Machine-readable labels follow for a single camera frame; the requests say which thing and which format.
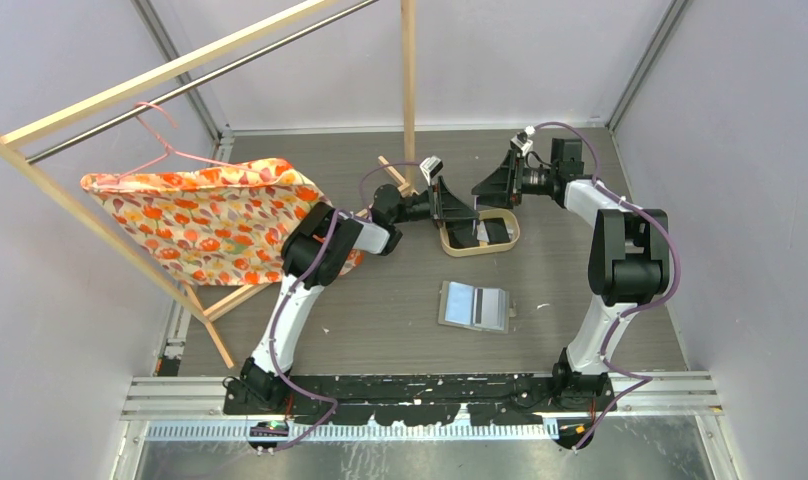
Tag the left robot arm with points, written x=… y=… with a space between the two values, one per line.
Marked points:
x=314 y=255

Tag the metal rack rod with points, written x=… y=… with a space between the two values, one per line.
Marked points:
x=174 y=69

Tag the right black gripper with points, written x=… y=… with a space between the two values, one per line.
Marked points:
x=503 y=188

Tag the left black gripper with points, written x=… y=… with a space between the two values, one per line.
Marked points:
x=445 y=208

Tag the pink wire hanger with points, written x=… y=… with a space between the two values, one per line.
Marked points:
x=168 y=149

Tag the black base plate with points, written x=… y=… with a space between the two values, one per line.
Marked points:
x=433 y=399

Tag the oval wooden tray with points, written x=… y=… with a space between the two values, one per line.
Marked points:
x=503 y=228

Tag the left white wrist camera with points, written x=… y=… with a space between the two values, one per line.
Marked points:
x=430 y=168

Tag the striped credit card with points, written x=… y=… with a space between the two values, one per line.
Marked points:
x=481 y=233

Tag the aluminium frame rail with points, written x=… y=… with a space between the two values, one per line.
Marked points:
x=191 y=408

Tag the floral orange cloth bag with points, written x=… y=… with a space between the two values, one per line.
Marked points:
x=219 y=226

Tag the white credit card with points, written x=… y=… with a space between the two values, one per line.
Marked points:
x=491 y=309

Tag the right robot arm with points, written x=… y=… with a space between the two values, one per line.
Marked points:
x=629 y=260

